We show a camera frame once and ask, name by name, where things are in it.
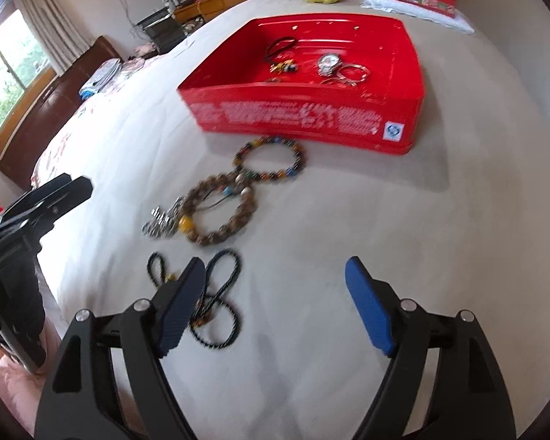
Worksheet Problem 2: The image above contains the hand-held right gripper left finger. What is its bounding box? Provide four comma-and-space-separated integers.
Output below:
34, 257, 207, 440

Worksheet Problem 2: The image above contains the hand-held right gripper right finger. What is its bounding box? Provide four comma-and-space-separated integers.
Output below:
345, 256, 518, 440

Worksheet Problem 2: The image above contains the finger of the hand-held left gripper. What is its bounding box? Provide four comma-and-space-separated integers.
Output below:
0, 173, 95, 243

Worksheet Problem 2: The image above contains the black bead necklace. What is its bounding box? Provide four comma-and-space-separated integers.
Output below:
147, 248, 243, 349

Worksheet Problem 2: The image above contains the red tin box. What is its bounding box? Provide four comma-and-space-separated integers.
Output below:
177, 14, 426, 155

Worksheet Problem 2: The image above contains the silver bangle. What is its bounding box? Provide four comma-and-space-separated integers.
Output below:
338, 64, 372, 81
322, 74, 359, 89

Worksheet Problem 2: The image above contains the silver wristwatch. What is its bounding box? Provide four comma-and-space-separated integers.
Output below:
316, 52, 344, 77

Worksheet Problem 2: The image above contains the black braided lanyard gold charm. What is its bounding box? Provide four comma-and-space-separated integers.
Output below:
265, 37, 300, 75

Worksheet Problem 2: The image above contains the floral quilt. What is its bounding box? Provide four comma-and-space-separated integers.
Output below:
30, 55, 166, 184

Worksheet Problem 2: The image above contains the white bed sheet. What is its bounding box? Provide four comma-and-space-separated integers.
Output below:
30, 0, 550, 440

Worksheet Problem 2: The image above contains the dark brown headboard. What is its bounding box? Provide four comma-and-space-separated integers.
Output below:
0, 36, 122, 191

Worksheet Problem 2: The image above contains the pink cloth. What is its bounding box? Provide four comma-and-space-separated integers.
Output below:
0, 321, 69, 440

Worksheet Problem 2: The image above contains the folded grey blue cloth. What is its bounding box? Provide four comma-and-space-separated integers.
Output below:
79, 57, 122, 99

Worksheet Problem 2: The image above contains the window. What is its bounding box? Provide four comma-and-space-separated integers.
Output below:
0, 7, 58, 133

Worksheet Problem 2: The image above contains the beige curtain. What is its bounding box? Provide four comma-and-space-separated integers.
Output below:
16, 0, 92, 76

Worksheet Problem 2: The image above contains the black office chair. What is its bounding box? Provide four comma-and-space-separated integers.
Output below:
137, 7, 186, 53

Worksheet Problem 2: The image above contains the wooden desk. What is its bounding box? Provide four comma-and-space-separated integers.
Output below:
172, 0, 225, 26

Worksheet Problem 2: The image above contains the folded white cloth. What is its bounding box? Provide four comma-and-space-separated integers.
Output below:
361, 0, 475, 35

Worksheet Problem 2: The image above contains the brown bead bracelet yellow bead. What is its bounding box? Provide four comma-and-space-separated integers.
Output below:
178, 172, 260, 246

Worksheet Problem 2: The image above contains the silver chain necklace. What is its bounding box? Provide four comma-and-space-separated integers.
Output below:
141, 196, 188, 239

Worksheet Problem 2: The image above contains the multicolour bead bracelet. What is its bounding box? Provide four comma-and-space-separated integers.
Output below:
233, 136, 308, 182

